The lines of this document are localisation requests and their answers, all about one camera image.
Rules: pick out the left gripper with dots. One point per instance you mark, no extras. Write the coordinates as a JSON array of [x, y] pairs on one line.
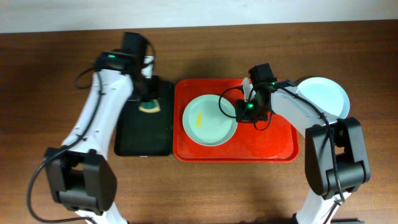
[[151, 93]]

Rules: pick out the black plastic tray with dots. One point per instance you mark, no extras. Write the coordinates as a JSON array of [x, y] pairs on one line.
[[147, 134]]

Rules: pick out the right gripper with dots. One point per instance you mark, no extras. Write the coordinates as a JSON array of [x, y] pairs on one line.
[[242, 116]]

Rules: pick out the pale green plate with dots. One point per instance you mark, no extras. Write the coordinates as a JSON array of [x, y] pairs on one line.
[[208, 120]]

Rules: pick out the red plastic tray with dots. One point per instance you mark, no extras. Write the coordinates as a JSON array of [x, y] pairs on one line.
[[278, 143]]

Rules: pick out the green and yellow sponge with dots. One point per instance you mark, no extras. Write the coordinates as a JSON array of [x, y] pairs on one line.
[[151, 106]]

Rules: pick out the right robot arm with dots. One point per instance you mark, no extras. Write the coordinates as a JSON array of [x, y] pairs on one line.
[[336, 161]]

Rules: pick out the light blue plate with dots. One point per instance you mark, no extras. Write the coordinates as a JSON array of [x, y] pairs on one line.
[[326, 94]]

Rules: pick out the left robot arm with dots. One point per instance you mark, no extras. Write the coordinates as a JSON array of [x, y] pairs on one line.
[[78, 172]]

